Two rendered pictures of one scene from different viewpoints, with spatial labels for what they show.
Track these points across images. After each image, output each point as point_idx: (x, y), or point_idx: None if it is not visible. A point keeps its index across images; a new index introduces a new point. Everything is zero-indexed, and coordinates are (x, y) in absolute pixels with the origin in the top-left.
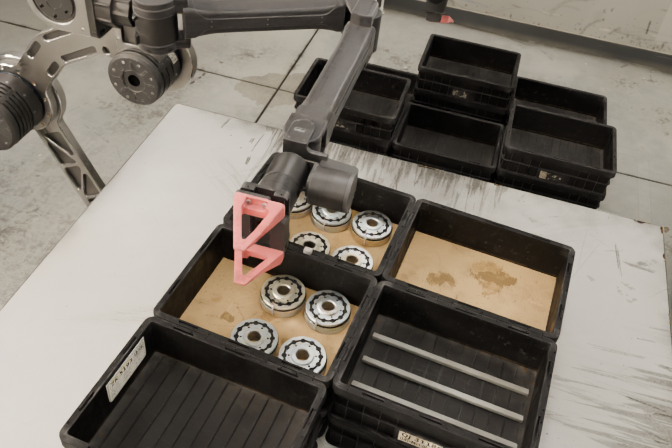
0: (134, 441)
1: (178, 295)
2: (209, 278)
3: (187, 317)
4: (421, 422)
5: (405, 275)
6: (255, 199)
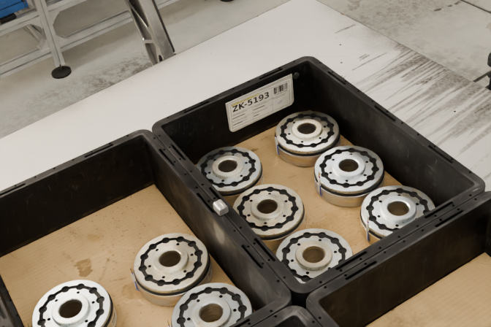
0: None
1: (20, 206)
2: (111, 205)
3: (39, 245)
4: None
5: (402, 321)
6: None
